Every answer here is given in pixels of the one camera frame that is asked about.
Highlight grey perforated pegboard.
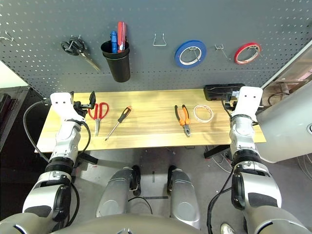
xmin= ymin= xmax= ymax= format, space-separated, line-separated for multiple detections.
xmin=0 ymin=0 xmax=312 ymax=98

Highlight short black right wrist cable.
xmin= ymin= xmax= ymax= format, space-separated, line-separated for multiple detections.
xmin=221 ymin=97 xmax=234 ymax=120

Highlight black cup holder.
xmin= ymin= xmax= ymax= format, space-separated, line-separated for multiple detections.
xmin=102 ymin=50 xmax=131 ymax=83

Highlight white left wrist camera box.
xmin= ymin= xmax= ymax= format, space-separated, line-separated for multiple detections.
xmin=50 ymin=92 xmax=86 ymax=122

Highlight black-handled scissors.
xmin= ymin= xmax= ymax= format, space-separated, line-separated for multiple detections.
xmin=60 ymin=35 xmax=101 ymax=72

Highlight large black equipment case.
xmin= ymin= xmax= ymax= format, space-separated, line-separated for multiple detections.
xmin=0 ymin=87 xmax=34 ymax=152

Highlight silver left robot leg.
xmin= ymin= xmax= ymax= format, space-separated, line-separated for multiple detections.
xmin=96 ymin=165 xmax=142 ymax=219

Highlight white sneaker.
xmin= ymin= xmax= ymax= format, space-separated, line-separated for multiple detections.
xmin=220 ymin=223 xmax=236 ymax=234

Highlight red-handled scissors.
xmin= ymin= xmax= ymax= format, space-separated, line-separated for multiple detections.
xmin=87 ymin=102 xmax=110 ymax=137

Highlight silver robot leg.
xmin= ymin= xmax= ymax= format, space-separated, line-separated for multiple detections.
xmin=96 ymin=165 xmax=142 ymax=219
xmin=167 ymin=165 xmax=202 ymax=230

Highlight blue tape roll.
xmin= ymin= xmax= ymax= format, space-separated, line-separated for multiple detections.
xmin=174 ymin=39 xmax=207 ymax=69

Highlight black plastic tool case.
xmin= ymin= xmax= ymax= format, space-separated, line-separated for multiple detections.
xmin=203 ymin=83 xmax=246 ymax=101

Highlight black orange screwdriver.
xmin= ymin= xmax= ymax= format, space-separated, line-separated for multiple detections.
xmin=104 ymin=106 xmax=133 ymax=141

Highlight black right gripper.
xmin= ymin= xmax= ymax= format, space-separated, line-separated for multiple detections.
xmin=224 ymin=92 xmax=239 ymax=108

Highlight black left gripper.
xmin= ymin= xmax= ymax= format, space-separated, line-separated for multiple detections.
xmin=70 ymin=91 xmax=97 ymax=117

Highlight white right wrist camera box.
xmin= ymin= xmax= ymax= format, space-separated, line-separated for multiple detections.
xmin=230 ymin=85 xmax=264 ymax=117

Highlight wire pliers holder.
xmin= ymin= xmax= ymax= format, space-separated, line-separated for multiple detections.
xmin=153 ymin=33 xmax=168 ymax=47

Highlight black plastic cup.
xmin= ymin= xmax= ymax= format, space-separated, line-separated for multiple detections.
xmin=100 ymin=40 xmax=131 ymax=59

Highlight silver right robot leg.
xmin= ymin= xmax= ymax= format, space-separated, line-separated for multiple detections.
xmin=167 ymin=165 xmax=202 ymax=230

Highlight black cable between legs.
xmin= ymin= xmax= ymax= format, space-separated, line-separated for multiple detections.
xmin=128 ymin=196 xmax=153 ymax=215

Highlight long black right arm cable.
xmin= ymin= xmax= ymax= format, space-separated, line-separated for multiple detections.
xmin=207 ymin=168 xmax=234 ymax=234

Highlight orange black pliers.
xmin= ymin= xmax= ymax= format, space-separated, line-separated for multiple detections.
xmin=174 ymin=104 xmax=192 ymax=137

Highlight blue-handled screwdriver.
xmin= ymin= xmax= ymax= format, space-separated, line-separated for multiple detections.
xmin=109 ymin=31 xmax=119 ymax=53

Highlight grey robot torso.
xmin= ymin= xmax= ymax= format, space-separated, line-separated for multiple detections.
xmin=48 ymin=214 xmax=213 ymax=234

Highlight black table foot bar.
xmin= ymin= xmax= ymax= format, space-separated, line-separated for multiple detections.
xmin=78 ymin=153 xmax=98 ymax=166
xmin=203 ymin=145 xmax=232 ymax=159

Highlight white floor cables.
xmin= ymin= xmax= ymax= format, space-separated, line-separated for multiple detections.
xmin=211 ymin=152 xmax=234 ymax=171

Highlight long black left arm cable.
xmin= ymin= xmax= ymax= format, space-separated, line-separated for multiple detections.
xmin=23 ymin=99 xmax=52 ymax=163

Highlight white tape roll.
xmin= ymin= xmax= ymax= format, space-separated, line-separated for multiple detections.
xmin=193 ymin=104 xmax=214 ymax=124

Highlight short black left wrist cable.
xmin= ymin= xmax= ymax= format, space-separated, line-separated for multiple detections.
xmin=73 ymin=120 xmax=92 ymax=159

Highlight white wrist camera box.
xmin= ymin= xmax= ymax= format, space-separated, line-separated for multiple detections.
xmin=230 ymin=85 xmax=264 ymax=117
xmin=50 ymin=92 xmax=86 ymax=122

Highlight short black wrist cable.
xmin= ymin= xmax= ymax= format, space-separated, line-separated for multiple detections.
xmin=221 ymin=97 xmax=234 ymax=120
xmin=73 ymin=120 xmax=92 ymax=159

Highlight long black arm cable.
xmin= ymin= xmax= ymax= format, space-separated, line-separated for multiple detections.
xmin=23 ymin=99 xmax=52 ymax=163
xmin=207 ymin=168 xmax=234 ymax=234

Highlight grey rounded machine housing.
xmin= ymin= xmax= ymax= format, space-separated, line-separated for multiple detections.
xmin=255 ymin=80 xmax=312 ymax=164

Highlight red tape roll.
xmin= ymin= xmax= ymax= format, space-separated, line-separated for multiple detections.
xmin=234 ymin=42 xmax=262 ymax=65

